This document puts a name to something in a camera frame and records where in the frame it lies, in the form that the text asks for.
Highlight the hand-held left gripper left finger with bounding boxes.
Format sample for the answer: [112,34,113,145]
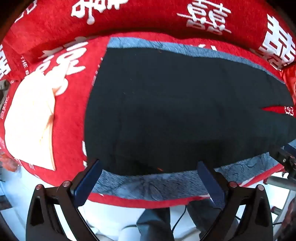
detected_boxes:
[26,159,102,241]

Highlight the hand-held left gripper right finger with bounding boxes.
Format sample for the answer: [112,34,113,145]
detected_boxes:
[197,161,277,241]

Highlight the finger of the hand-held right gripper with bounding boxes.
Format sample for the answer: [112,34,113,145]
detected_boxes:
[269,143,296,179]

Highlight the grey mottled pants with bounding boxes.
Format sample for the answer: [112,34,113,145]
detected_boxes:
[91,37,286,201]

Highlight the person's left leg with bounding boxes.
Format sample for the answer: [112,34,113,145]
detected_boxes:
[136,206,174,241]

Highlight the red printed blanket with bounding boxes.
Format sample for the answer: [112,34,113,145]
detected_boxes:
[0,0,296,209]

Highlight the red satin patterned pillow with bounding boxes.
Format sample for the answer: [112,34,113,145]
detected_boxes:
[281,65,296,98]

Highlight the cream folded cloth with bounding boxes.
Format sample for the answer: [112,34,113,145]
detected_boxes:
[4,74,67,171]

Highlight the grey metal frame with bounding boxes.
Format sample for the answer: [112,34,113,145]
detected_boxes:
[266,175,296,210]

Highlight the black cable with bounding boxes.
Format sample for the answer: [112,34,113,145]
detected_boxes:
[171,206,187,233]

